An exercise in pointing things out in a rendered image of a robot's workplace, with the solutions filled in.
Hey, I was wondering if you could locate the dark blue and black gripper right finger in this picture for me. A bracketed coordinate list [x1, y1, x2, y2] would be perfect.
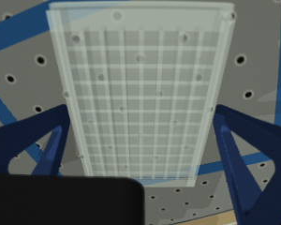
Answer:
[213, 104, 281, 225]

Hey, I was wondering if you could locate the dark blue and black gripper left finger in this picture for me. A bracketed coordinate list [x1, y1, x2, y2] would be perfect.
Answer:
[0, 104, 70, 175]

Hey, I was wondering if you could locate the blue tape outline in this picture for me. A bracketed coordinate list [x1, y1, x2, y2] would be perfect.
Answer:
[0, 0, 281, 175]

